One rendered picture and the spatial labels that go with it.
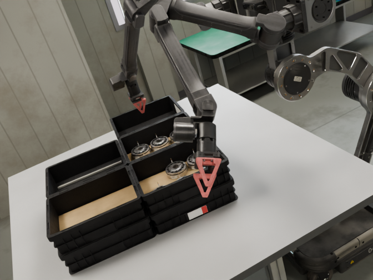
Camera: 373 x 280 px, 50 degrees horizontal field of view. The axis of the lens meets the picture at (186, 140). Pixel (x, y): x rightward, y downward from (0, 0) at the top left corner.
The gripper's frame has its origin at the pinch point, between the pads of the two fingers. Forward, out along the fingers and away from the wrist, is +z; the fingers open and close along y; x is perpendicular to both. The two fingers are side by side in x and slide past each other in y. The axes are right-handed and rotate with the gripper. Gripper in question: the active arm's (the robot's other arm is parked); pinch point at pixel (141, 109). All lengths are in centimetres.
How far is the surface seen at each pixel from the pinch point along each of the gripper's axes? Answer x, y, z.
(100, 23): 17, -235, -5
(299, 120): 141, -92, 106
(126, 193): -22.8, 28.0, 24.6
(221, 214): 11, 54, 38
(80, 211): -45, 26, 25
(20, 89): -69, -148, 6
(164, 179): -4.6, 30.1, 24.6
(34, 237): -73, 10, 38
